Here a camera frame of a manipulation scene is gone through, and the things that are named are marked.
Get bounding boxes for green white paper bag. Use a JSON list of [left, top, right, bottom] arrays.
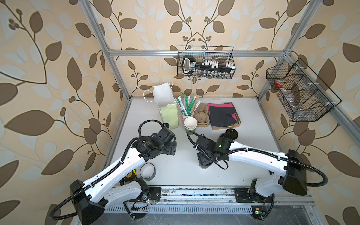
[[143, 82, 179, 129]]

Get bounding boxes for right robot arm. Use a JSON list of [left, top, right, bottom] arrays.
[[189, 135, 328, 198]]

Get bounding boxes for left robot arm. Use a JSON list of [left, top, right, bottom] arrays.
[[49, 127, 177, 225]]

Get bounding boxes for yellow black tape measure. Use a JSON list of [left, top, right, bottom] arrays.
[[124, 170, 137, 182]]

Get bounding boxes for brown pulp cup carriers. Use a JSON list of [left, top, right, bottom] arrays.
[[194, 103, 210, 128]]

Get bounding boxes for stack of coloured napkins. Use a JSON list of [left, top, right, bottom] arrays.
[[208, 103, 241, 127]]

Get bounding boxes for cup of wrapped straws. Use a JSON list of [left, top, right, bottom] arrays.
[[174, 94, 201, 117]]

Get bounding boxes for black tool in basket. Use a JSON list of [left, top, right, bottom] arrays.
[[180, 56, 236, 75]]

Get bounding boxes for red capped plastic bottle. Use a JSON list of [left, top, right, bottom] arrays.
[[275, 80, 296, 108]]

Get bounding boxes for grey duct tape roll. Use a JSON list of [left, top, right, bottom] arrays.
[[140, 163, 156, 181]]

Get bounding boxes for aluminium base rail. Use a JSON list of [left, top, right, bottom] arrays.
[[149, 185, 315, 206]]

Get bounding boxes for black wire basket back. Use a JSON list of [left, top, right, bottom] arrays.
[[177, 45, 236, 79]]

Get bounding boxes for black wire basket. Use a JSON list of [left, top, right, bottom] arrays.
[[177, 45, 236, 79], [266, 58, 342, 122]]

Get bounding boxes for black wire basket right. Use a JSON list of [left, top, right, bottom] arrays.
[[266, 58, 342, 122]]

